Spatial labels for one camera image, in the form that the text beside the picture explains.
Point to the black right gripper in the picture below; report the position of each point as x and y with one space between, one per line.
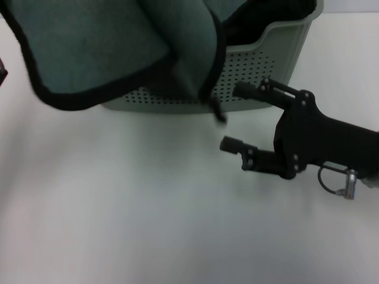
314 139

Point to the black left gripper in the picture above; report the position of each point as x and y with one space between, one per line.
2 72

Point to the dark green black-trimmed towel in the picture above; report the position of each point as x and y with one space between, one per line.
89 44

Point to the sage green perforated storage box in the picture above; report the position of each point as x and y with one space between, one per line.
296 53

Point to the black cloth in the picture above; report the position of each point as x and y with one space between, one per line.
251 26

